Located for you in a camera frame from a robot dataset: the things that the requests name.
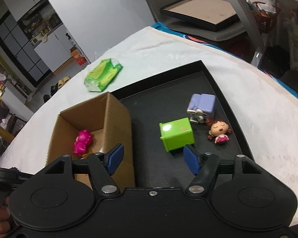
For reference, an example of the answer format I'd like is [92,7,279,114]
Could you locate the green toy cabinet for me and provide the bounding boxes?
[159,118,195,152]

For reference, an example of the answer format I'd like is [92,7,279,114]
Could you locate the brown cardboard box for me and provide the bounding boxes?
[46,92,135,190]

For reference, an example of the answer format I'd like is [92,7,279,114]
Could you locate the white kitchen cabinet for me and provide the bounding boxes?
[34,24,73,72]

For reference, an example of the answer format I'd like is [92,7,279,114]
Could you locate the purple toy armchair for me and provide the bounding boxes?
[187,93,216,124]

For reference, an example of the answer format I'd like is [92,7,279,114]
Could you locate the orange box on floor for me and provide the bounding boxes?
[70,46,86,66]

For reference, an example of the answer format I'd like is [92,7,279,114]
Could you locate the black framed board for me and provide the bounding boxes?
[160,0,240,32]

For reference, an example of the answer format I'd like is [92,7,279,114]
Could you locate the green tissue pack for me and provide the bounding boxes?
[84,58,123,92]

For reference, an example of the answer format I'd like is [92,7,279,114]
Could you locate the pink hooded doll figurine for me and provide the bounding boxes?
[73,130,93,157]

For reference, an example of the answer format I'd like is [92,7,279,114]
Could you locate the black slippers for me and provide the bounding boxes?
[43,84,58,103]

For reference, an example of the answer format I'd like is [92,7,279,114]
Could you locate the black shallow tray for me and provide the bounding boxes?
[112,61,253,188]

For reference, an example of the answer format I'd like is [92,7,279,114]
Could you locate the yellow slippers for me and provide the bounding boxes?
[57,76,70,89]

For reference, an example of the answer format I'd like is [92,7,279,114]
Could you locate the brown-haired girl figurine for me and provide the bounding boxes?
[205,119,232,145]

